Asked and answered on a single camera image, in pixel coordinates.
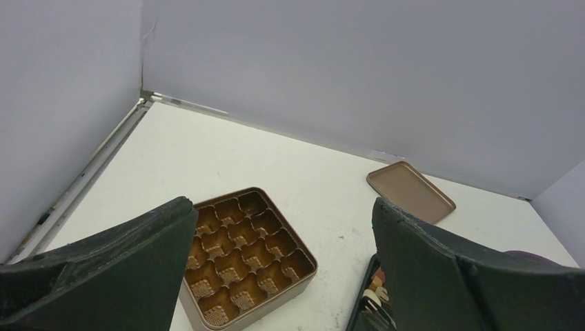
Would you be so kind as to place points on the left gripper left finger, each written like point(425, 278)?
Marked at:
point(127, 277)

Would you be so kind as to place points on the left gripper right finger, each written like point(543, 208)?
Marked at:
point(438, 280)

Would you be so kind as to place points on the metal tongs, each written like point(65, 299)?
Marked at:
point(373, 304)

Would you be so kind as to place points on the gold chocolate box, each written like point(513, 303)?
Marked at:
point(245, 261)

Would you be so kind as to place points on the black plastic tray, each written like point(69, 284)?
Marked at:
point(374, 279)

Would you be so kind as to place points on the brown box lid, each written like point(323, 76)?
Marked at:
point(407, 188)

